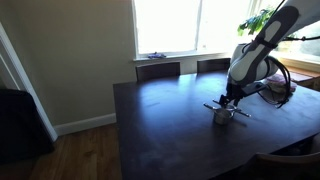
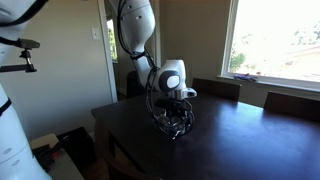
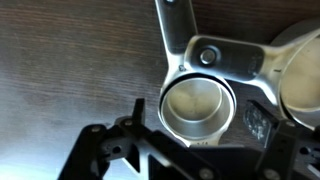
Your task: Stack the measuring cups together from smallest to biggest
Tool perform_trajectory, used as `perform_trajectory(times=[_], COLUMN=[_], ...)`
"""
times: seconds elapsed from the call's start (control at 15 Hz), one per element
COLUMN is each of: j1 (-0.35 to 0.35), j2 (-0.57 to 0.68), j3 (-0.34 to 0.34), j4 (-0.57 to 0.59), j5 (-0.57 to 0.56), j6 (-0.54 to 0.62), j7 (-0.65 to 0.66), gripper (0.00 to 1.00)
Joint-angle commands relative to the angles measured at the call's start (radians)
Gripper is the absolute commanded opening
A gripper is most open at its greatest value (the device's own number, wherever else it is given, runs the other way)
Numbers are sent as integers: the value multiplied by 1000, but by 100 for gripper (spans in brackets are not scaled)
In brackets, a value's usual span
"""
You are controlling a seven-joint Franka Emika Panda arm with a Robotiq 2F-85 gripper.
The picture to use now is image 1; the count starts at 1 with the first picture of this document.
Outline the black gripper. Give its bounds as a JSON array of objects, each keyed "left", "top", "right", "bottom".
[{"left": 218, "top": 82, "right": 249, "bottom": 109}]

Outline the largest steel measuring cup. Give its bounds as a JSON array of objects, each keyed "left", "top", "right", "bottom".
[{"left": 213, "top": 108, "right": 252, "bottom": 126}]

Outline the right dark chair back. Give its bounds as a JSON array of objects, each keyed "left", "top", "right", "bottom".
[{"left": 196, "top": 57, "right": 232, "bottom": 74}]

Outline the folded cloth on table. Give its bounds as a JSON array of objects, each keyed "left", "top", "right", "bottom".
[{"left": 266, "top": 73, "right": 298, "bottom": 95}]

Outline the wooden window bench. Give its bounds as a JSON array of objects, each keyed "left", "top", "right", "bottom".
[{"left": 284, "top": 63, "right": 316, "bottom": 90}]

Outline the left dark chair back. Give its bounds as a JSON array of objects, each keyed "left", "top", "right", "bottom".
[{"left": 135, "top": 61, "right": 181, "bottom": 83}]

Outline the green monstera plant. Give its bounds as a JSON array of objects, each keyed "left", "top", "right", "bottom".
[{"left": 237, "top": 8, "right": 278, "bottom": 37}]

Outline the dark wooden chair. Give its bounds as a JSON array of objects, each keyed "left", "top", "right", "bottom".
[{"left": 239, "top": 151, "right": 320, "bottom": 180}]

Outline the blue cloth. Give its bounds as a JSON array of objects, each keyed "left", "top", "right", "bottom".
[{"left": 147, "top": 51, "right": 167, "bottom": 60}]

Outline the white baseboard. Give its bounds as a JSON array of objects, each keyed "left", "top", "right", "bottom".
[{"left": 53, "top": 112, "right": 118, "bottom": 137}]

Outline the black furniture piece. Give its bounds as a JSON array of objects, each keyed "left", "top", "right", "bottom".
[{"left": 0, "top": 88, "right": 56, "bottom": 165}]

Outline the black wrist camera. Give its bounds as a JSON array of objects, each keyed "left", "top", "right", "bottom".
[{"left": 245, "top": 81, "right": 268, "bottom": 96}]

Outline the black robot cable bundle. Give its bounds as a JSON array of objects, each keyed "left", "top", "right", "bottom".
[{"left": 258, "top": 55, "right": 293, "bottom": 109}]

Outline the wide white window frame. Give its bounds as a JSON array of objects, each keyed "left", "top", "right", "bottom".
[{"left": 131, "top": 0, "right": 255, "bottom": 62}]

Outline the narrow white window frame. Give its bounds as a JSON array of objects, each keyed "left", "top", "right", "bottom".
[{"left": 249, "top": 0, "right": 320, "bottom": 66}]

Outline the white door frame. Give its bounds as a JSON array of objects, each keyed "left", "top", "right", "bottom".
[{"left": 0, "top": 21, "right": 59, "bottom": 143}]

